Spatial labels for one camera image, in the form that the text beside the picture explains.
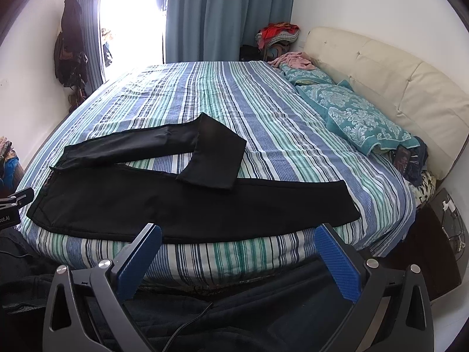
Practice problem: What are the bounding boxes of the black pants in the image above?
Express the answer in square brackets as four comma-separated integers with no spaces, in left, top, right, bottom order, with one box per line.
[27,114,360,244]

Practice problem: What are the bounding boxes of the colourful clothes pile left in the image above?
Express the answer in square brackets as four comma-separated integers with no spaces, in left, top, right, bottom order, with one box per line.
[1,136,23,197]

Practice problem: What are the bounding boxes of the black side table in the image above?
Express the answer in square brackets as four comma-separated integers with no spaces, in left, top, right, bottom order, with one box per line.
[384,188,468,300]

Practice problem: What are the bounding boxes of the dark items beside pillow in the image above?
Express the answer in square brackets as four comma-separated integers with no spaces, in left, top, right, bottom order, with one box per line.
[390,137,429,187]

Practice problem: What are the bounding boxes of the dark hanging clothes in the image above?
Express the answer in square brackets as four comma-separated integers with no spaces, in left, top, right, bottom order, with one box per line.
[53,0,87,87]

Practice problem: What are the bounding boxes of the teal patterned pillow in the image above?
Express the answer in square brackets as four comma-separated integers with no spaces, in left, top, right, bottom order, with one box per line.
[280,63,335,86]
[296,84,420,156]

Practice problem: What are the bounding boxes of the striped bed sheet mattress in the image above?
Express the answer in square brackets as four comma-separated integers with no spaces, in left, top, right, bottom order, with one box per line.
[17,61,416,288]

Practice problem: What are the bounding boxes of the cream padded headboard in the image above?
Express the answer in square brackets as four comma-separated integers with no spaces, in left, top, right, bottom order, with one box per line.
[304,27,468,180]

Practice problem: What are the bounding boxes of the pink crumpled cloth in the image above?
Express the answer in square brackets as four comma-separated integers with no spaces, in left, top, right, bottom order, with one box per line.
[268,52,316,71]

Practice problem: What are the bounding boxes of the blue curtain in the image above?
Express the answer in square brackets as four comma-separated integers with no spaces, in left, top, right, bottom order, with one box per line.
[164,0,293,63]

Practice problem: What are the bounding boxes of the red and grey clothes pile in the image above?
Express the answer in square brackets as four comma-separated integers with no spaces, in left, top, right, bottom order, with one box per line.
[255,22,300,49]

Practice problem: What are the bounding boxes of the black cable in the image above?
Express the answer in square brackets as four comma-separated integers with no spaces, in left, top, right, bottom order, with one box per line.
[168,300,214,352]

